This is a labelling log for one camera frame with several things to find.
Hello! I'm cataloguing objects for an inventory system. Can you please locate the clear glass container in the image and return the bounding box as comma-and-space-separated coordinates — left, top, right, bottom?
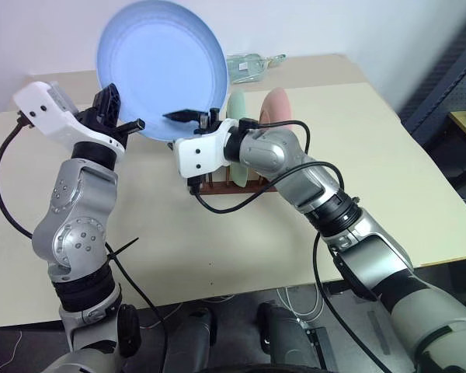
226, 52, 288, 85

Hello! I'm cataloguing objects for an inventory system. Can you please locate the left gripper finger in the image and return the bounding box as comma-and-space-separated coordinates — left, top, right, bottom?
92, 82, 122, 123
116, 118, 147, 136

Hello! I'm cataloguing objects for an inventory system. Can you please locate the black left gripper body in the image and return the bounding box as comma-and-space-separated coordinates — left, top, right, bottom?
75, 105, 127, 143

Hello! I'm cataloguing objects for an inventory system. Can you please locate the blue plate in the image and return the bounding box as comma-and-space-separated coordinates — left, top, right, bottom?
96, 0, 231, 143

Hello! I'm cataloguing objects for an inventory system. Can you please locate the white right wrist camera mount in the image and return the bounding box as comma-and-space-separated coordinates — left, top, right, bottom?
172, 118, 235, 180

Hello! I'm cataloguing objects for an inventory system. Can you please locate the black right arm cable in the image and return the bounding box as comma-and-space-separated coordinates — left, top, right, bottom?
186, 117, 391, 373

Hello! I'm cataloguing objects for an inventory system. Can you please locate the white floor cable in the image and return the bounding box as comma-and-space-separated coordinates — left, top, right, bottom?
274, 285, 324, 324

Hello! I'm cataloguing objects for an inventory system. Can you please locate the wooden dish rack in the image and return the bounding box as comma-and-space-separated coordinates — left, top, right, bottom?
166, 141, 279, 195

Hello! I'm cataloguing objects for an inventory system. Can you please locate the black rectangular box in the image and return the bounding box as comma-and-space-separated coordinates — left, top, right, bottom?
304, 326, 339, 371

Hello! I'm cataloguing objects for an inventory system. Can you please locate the green plate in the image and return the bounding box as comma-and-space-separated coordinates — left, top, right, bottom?
226, 91, 254, 188

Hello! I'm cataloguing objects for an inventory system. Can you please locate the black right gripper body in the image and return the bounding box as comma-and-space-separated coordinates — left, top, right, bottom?
193, 107, 221, 135

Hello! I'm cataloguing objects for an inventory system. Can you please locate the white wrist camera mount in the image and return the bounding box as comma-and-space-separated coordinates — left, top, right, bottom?
172, 118, 235, 180
12, 80, 126, 157

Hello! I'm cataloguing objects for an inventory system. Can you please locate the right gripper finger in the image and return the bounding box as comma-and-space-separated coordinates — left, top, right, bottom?
162, 109, 201, 123

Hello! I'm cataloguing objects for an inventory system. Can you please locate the pink plate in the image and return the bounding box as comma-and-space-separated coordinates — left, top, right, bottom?
258, 87, 294, 135

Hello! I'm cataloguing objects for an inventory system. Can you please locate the dark grey rounded cover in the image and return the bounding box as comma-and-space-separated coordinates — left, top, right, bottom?
165, 305, 219, 373
257, 301, 320, 367

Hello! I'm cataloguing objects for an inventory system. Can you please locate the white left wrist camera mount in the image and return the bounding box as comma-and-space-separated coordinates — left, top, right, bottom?
12, 80, 126, 157

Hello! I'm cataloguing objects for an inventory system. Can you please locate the dark blue perforated panel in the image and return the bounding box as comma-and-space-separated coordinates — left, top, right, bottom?
397, 17, 466, 187

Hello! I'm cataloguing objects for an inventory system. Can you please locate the black zip tie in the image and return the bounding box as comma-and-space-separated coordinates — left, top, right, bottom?
106, 237, 141, 266

